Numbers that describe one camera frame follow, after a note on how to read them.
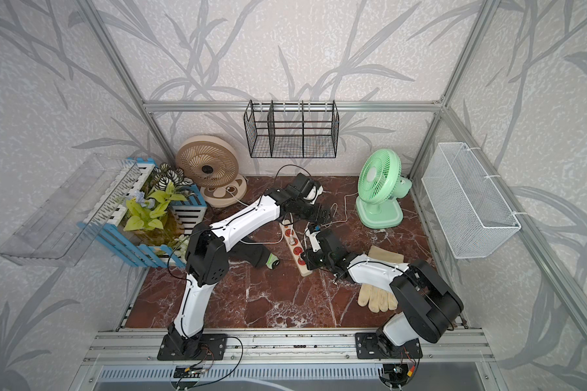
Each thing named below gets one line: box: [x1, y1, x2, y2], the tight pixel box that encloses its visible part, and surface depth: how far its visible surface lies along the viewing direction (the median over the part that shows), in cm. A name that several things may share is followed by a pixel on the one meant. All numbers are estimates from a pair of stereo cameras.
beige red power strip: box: [278, 219, 314, 277], surface depth 95 cm
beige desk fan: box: [175, 135, 248, 208], surface depth 96 cm
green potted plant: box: [123, 162, 195, 262], surface depth 84 cm
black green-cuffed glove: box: [227, 242, 280, 270], surface depth 93 cm
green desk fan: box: [355, 148, 412, 230], surface depth 93 cm
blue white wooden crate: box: [76, 157, 208, 268], surface depth 82 cm
